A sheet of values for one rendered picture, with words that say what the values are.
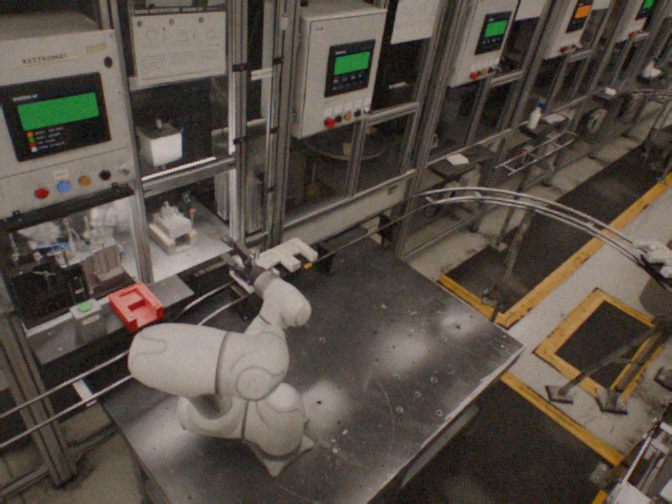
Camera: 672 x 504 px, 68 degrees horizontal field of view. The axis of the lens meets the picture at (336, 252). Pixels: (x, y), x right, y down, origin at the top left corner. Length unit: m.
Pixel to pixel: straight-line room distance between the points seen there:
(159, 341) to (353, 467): 0.95
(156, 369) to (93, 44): 0.88
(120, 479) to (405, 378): 1.35
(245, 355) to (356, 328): 1.20
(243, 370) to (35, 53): 0.94
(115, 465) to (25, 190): 1.44
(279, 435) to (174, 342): 0.67
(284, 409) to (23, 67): 1.14
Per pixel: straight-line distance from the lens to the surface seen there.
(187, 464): 1.82
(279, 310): 1.58
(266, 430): 1.64
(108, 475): 2.64
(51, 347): 1.89
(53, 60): 1.53
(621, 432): 3.31
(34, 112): 1.53
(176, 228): 2.11
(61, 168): 1.64
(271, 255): 2.17
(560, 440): 3.06
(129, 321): 1.83
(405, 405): 2.00
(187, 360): 1.06
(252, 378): 1.02
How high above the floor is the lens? 2.27
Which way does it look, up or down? 38 degrees down
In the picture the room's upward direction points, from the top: 9 degrees clockwise
